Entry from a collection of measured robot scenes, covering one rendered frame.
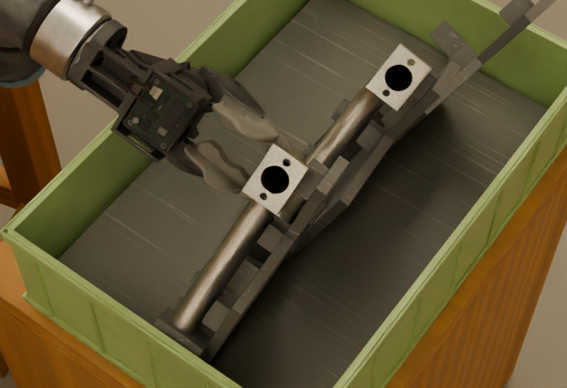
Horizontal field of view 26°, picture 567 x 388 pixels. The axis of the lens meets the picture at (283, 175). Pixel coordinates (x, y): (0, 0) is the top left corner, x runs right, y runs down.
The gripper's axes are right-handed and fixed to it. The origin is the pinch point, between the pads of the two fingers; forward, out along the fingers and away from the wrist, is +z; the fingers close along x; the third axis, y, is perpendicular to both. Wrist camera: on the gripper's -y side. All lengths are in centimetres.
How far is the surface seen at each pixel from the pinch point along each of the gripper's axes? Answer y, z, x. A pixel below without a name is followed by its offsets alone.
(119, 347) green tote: -16.5, -4.2, -32.3
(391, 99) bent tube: -10.0, 4.8, 10.0
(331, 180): -2.7, 4.7, 1.8
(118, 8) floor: -162, -61, -37
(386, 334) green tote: -12.7, 18.4, -11.1
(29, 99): -78, -44, -37
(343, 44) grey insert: -55, -5, 4
